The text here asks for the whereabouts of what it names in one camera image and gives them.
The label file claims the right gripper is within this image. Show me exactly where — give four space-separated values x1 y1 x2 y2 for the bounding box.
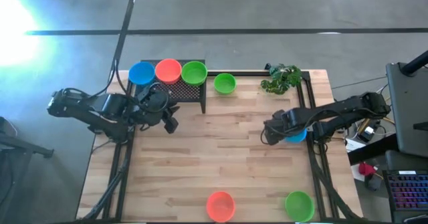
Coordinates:
261 109 304 147

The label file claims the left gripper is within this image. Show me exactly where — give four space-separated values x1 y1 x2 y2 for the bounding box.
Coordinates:
133 82 181 135

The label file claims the black perforated metal rack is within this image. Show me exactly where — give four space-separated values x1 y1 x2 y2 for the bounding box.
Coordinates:
133 59 207 114

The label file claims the green artificial plant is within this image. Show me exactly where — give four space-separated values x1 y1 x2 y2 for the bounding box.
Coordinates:
259 63 304 96

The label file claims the white paper sheet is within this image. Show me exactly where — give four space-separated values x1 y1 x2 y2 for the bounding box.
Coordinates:
350 163 367 182
344 138 367 152

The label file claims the black and white adapter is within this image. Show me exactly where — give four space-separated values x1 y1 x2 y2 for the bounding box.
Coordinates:
356 125 376 143

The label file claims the black flat bar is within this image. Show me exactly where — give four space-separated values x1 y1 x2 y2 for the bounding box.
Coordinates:
346 133 401 166

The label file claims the small red object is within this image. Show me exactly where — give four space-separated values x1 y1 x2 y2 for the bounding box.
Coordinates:
358 162 377 177

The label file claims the dark grey flat monitor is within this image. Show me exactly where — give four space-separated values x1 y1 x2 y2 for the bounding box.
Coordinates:
385 62 428 158

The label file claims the laptop with glowing keyboard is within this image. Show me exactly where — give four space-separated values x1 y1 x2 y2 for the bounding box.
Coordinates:
382 149 428 224

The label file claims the black stand with legs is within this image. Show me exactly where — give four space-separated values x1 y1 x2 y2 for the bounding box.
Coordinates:
0 132 55 160

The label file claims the black monitor pole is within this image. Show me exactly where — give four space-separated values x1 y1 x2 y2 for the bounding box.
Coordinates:
400 49 428 77

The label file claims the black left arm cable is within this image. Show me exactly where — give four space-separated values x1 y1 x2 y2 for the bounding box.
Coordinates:
109 58 132 98

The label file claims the black aluminium extrusion frame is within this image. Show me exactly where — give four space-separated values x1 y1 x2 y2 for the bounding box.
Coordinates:
79 69 361 223

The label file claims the thin black cable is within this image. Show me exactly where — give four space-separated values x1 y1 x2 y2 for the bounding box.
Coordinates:
90 138 114 153

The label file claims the thin grey floor cable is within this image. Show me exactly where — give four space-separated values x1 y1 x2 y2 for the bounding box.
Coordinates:
331 75 388 90

